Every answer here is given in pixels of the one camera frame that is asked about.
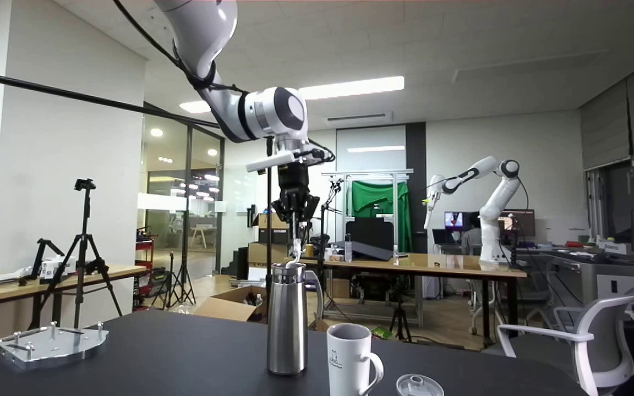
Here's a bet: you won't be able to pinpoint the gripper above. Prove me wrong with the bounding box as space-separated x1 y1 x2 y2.
271 163 321 243

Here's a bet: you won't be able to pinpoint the white stirring spoon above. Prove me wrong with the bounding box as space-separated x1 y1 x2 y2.
288 235 303 269

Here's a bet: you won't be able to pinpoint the silver flask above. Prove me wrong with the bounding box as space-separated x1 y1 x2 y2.
266 262 325 377

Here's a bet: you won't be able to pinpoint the microphone stand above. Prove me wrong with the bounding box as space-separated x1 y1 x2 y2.
316 178 346 287

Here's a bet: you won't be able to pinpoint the stack of boxes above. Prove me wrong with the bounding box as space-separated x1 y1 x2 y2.
247 212 291 266

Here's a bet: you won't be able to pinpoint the black board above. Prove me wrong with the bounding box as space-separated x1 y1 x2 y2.
345 217 396 261

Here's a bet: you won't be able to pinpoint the green cloth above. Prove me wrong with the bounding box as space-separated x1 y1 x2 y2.
351 180 413 253

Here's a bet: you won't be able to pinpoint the ceiling air vent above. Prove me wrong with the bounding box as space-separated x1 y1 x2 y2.
322 111 394 125

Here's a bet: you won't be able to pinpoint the open cardboard box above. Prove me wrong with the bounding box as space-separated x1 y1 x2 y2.
193 285 269 323

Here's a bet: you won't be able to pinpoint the ceiling light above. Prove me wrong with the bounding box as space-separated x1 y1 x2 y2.
297 75 406 101

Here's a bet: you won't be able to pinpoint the group of black tripods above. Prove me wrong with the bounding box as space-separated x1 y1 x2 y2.
151 250 198 310

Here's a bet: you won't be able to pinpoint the white mug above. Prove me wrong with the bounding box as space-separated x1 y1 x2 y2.
326 323 385 396

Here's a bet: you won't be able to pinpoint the red cart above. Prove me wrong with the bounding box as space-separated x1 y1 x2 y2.
135 235 156 299

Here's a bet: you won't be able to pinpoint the person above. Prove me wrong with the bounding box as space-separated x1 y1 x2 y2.
460 213 484 257

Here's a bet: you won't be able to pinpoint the row of monitors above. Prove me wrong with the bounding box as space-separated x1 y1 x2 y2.
443 208 537 238

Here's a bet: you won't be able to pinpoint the black slanted pole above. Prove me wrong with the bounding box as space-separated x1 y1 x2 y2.
0 66 222 130

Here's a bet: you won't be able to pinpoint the white box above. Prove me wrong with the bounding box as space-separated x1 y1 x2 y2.
39 255 79 282

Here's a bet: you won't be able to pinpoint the small black tripod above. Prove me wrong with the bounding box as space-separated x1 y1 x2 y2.
19 238 66 287

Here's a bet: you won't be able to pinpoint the metal plate with bolts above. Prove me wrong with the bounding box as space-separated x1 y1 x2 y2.
0 321 109 370

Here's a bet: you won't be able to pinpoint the grey desk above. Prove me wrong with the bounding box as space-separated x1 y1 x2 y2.
537 249 634 322

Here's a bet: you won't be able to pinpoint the long wooden table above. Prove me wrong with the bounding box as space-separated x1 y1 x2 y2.
0 264 148 331

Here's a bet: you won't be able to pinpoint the white office chair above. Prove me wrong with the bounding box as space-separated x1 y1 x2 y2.
496 287 634 396

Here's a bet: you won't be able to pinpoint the window blinds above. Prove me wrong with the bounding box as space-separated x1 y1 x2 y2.
578 52 634 210

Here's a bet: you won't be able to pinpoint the metal frame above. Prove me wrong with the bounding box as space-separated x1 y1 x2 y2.
321 169 414 255

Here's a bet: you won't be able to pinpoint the camera on tripod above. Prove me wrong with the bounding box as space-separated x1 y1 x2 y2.
30 178 124 331

